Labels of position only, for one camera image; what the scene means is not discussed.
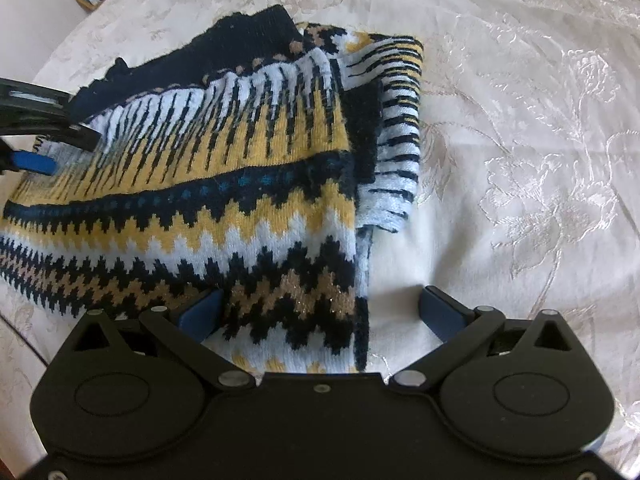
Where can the navy yellow white patterned sweater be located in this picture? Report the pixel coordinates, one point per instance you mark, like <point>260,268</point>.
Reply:
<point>240,200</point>

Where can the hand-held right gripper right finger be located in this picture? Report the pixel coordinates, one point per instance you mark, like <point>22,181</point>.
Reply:
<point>440,312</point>

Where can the bed with white embroidered bedspread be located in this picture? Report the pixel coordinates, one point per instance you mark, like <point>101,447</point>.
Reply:
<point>525,135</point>

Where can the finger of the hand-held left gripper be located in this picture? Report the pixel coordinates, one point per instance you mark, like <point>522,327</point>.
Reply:
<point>32,162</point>
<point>55,127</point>

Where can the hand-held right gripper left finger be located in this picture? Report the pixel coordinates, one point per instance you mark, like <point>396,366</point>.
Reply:
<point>201,316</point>

